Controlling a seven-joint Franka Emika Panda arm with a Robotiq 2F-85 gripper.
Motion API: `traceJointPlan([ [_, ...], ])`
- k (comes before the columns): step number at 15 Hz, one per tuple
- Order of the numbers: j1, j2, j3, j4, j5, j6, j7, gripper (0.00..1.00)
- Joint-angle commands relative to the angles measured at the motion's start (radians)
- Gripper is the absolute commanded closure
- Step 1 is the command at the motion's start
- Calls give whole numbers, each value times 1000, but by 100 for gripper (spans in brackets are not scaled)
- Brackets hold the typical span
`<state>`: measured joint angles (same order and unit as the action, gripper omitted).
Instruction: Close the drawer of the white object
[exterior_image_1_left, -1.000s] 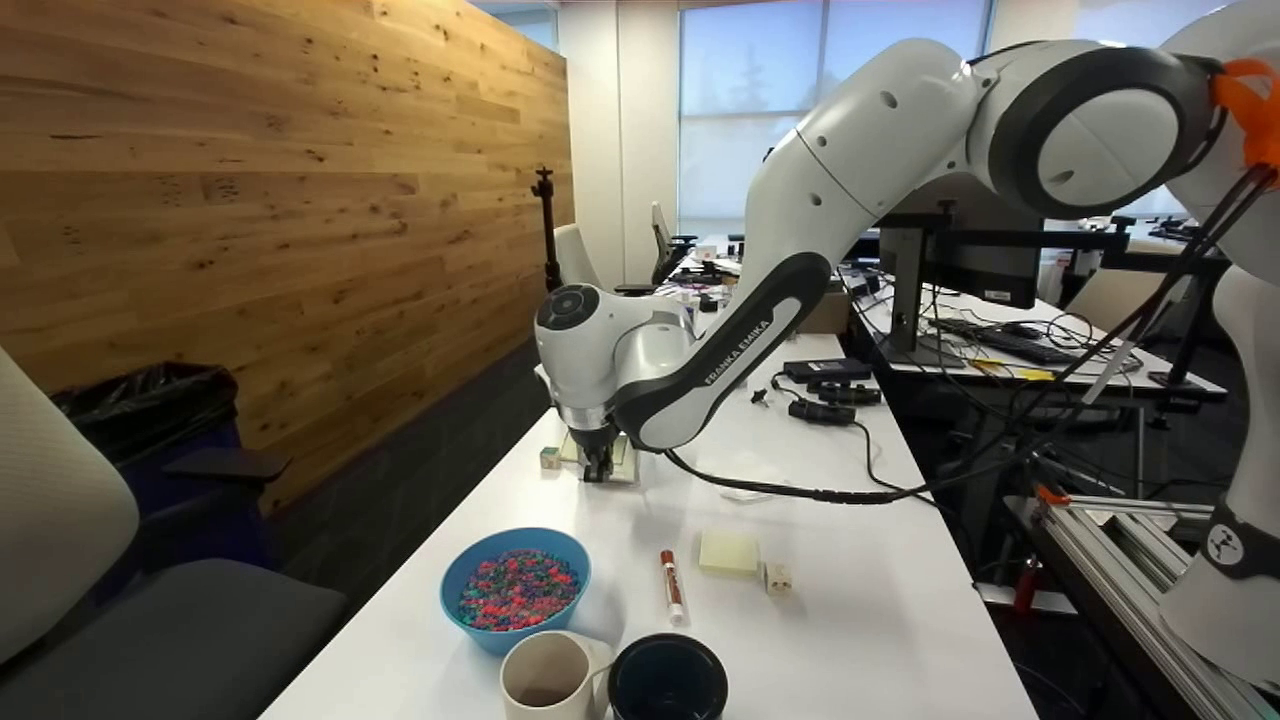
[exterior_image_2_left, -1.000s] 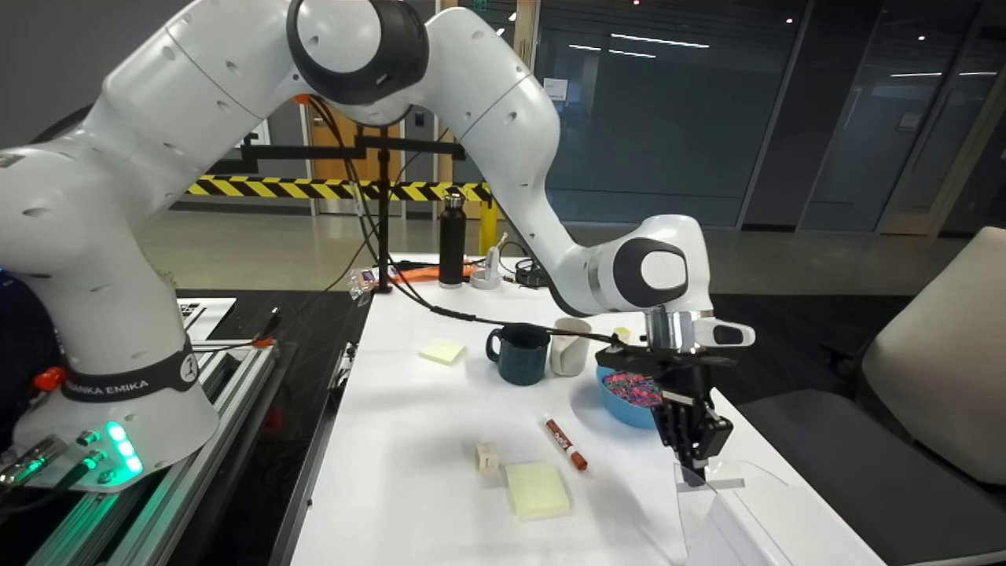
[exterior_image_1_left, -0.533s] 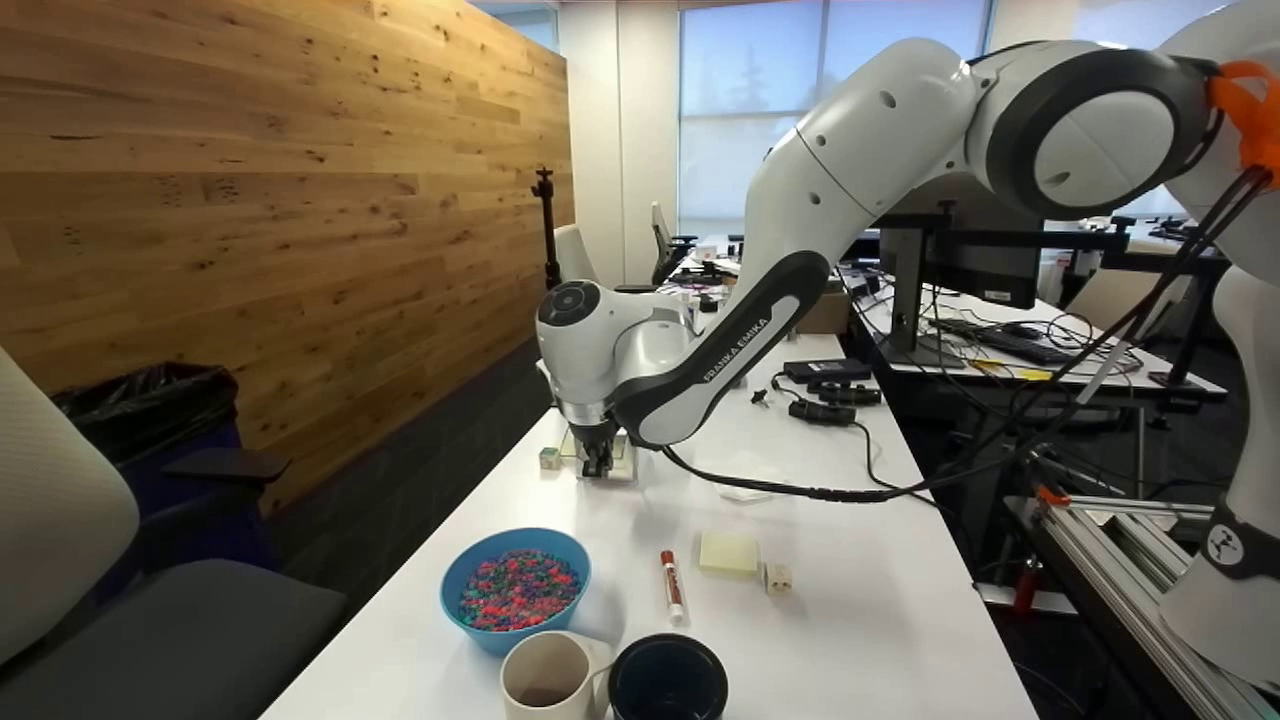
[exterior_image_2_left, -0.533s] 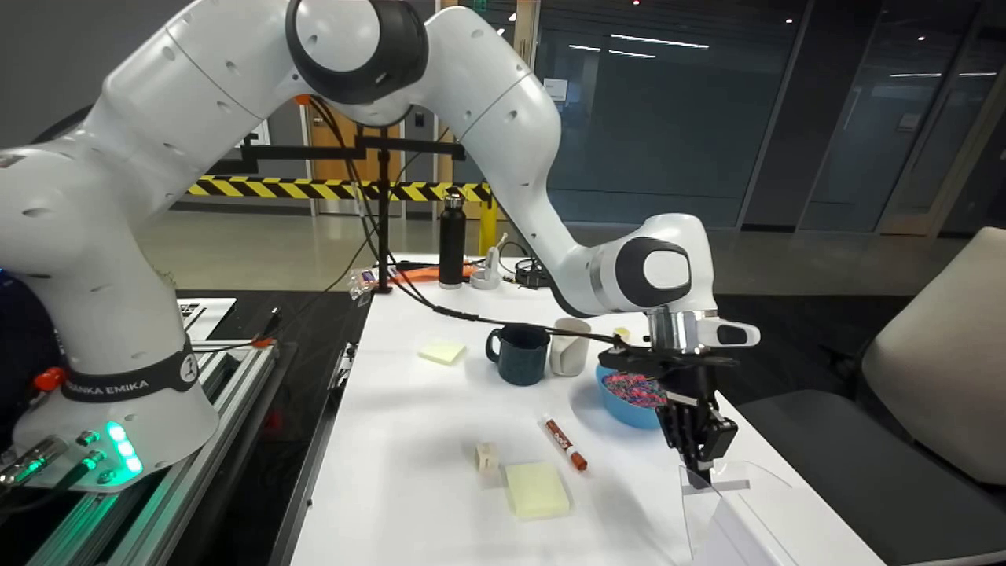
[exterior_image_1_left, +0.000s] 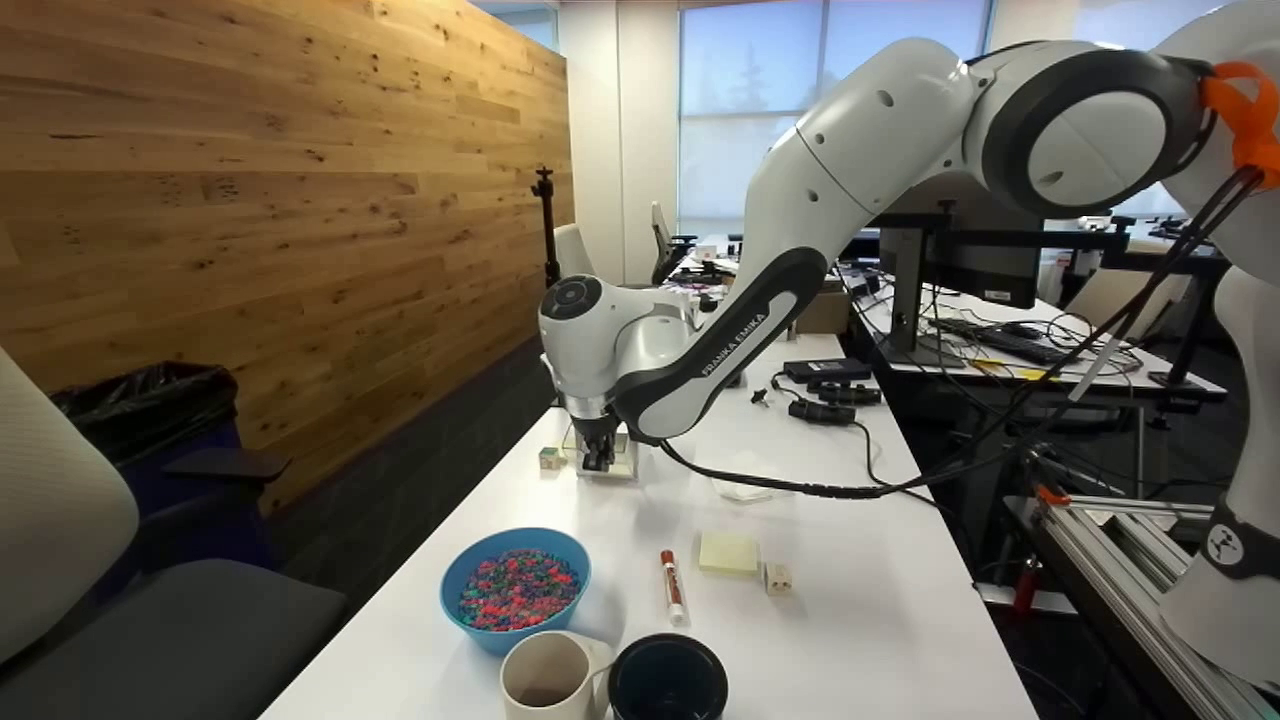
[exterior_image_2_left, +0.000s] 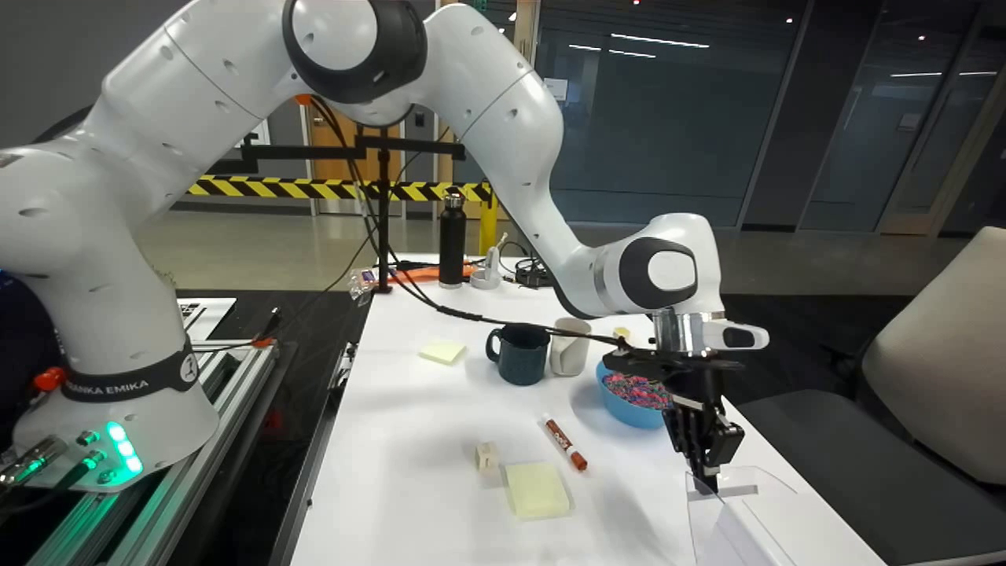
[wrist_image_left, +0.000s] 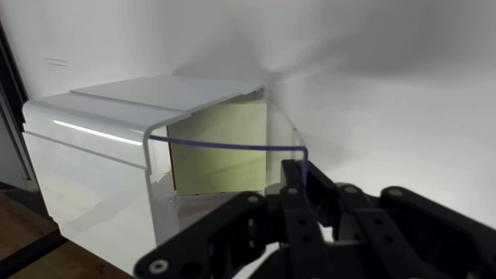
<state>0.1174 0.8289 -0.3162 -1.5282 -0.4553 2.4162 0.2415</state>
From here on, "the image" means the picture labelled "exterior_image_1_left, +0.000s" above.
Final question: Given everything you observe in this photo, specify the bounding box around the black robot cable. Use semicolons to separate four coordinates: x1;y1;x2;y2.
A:
652;162;1267;504

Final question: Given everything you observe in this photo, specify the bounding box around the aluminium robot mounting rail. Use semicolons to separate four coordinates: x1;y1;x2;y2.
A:
1005;487;1257;720

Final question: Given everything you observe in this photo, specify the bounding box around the beige chair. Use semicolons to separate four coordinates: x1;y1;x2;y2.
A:
1064;262;1194;344

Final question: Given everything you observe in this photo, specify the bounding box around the blue bowl with colourful beads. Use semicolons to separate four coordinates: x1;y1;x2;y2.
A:
435;524;596;659

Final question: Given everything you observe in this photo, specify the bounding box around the black keyboard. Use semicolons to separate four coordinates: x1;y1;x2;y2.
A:
931;316;1070;368

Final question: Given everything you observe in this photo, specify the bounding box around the white foam block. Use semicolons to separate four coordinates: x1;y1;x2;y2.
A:
694;526;764;581

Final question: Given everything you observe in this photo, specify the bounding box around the black tripod stand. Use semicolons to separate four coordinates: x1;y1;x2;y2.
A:
529;162;570;293

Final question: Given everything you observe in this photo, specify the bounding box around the grey office chair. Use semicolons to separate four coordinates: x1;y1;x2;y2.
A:
0;344;352;720

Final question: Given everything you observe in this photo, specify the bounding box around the clear acrylic drawer box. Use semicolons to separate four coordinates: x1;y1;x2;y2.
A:
570;418;646;487

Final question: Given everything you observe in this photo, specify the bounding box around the small cream wooden block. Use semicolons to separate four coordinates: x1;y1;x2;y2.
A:
756;554;798;601

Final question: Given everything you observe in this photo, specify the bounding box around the cream ceramic mug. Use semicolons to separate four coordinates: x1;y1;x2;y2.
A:
494;628;614;720

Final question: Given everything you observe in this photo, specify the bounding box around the dark teal mug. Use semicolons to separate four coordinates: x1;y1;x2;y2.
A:
604;628;733;720

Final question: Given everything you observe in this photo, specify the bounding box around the black computer monitor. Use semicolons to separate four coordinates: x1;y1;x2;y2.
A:
874;211;1053;310

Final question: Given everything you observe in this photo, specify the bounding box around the black power adapter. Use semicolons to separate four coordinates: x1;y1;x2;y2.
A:
778;357;882;432

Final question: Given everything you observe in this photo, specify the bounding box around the black trash bin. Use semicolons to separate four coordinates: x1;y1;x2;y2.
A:
47;360;287;565

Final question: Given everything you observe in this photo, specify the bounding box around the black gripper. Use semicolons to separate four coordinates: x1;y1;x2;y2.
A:
566;399;627;475

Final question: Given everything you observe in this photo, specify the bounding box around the orange cable strap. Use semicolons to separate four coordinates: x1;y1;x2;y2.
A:
1201;56;1280;193

